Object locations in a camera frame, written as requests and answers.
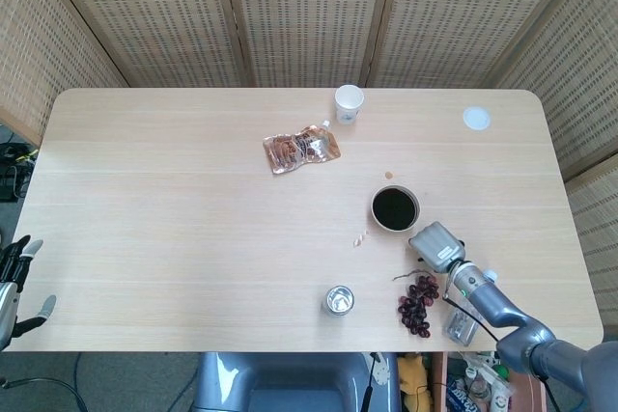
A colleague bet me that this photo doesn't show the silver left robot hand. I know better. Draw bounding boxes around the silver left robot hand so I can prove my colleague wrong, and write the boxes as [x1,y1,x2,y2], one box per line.
[0,235,59,351]

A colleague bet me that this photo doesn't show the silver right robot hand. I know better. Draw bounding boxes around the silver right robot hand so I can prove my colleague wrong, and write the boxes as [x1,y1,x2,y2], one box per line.
[407,220,467,274]

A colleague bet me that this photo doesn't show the bunch of dark red grapes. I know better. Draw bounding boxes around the bunch of dark red grapes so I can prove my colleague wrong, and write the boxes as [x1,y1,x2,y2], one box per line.
[392,268,442,339]

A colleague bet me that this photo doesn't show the blue aluminium drink can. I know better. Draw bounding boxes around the blue aluminium drink can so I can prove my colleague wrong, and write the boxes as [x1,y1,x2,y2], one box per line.
[322,284,357,319]

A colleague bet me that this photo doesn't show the black equipment on floor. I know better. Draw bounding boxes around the black equipment on floor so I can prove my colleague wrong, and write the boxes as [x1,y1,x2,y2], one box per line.
[0,140,39,202]

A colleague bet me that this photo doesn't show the white round lid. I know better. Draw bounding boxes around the white round lid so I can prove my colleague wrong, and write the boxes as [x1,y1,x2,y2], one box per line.
[462,105,494,132]

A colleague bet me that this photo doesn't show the yellow plush toy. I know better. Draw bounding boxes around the yellow plush toy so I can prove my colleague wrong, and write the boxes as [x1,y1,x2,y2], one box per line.
[397,353,435,412]

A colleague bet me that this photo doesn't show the brown box of clutter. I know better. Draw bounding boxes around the brown box of clutter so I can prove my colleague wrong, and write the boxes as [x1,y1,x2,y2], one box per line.
[431,350,548,412]

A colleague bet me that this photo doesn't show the brown spouted food pouch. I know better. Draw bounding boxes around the brown spouted food pouch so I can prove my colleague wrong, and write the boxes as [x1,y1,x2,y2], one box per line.
[262,120,343,177]

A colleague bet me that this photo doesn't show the white paper cup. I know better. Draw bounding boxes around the white paper cup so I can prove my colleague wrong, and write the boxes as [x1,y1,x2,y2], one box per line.
[333,84,366,126]

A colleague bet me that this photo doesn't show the grey robot torso base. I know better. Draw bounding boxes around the grey robot torso base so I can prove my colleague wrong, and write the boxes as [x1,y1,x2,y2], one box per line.
[192,351,402,412]

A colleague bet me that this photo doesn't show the woven bamboo folding screen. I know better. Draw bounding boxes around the woven bamboo folding screen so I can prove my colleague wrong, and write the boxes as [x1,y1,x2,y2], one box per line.
[0,0,618,307]

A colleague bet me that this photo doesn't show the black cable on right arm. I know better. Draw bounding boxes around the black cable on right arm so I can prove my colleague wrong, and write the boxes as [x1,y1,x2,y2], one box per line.
[441,285,557,412]

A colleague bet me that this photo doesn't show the black cable on floor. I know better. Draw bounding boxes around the black cable on floor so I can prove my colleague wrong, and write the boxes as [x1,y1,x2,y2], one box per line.
[0,352,92,412]

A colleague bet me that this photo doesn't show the white perforated metal bracket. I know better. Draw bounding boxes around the white perforated metal bracket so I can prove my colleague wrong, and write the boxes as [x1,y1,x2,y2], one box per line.
[369,352,392,388]

